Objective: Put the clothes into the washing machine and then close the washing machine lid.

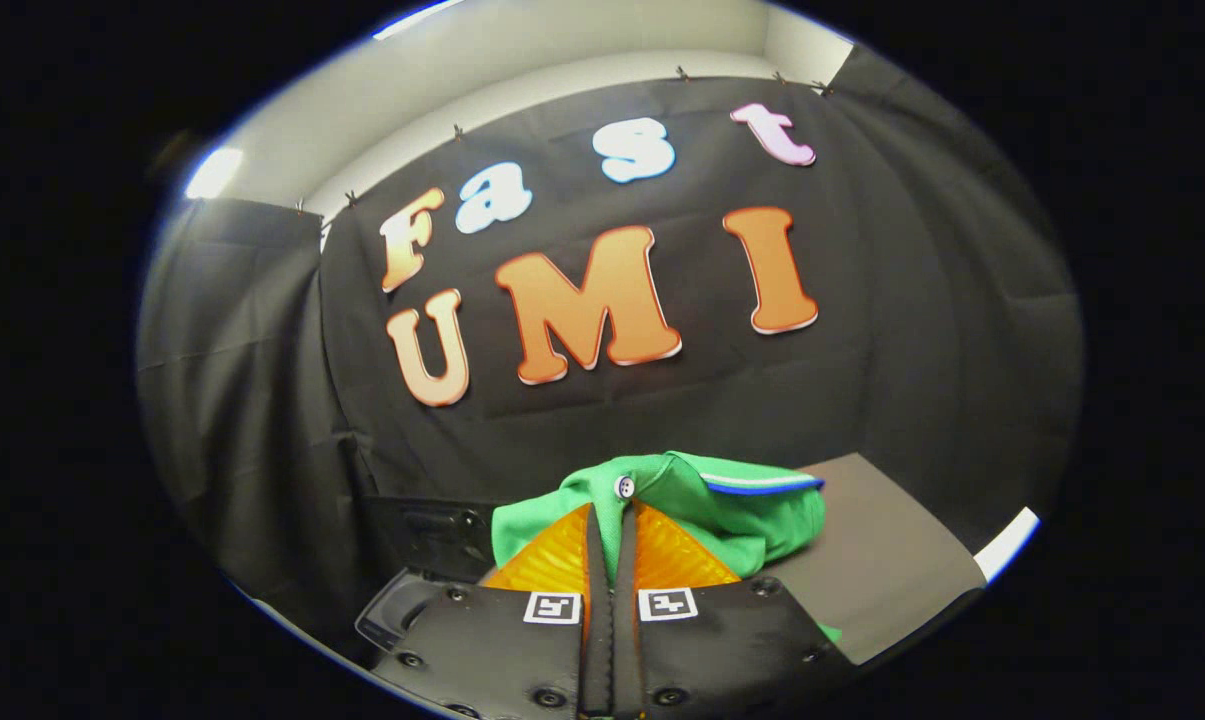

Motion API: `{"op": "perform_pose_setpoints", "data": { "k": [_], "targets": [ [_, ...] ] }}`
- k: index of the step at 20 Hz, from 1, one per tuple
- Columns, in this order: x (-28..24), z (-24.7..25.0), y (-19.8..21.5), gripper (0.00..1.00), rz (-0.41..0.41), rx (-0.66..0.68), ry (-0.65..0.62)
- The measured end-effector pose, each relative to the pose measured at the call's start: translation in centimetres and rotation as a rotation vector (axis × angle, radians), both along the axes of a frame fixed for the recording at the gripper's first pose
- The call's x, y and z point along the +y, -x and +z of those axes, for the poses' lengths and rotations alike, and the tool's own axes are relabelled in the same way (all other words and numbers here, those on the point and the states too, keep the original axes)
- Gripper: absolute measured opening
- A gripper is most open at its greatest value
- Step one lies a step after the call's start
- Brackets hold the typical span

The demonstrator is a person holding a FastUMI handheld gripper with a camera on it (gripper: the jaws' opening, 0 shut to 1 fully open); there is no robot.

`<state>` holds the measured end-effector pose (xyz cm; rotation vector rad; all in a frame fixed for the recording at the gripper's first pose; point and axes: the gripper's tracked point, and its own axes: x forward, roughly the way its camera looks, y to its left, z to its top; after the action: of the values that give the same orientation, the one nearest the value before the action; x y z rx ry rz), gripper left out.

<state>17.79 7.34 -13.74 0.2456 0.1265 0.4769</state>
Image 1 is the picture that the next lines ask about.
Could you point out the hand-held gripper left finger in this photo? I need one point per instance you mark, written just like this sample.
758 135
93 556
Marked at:
598 640

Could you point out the grey cabinet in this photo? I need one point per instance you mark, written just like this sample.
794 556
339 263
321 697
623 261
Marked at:
882 560

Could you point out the green polo shirt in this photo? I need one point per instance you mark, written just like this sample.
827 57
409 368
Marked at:
742 520

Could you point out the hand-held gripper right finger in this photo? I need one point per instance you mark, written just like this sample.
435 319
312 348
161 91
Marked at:
626 640

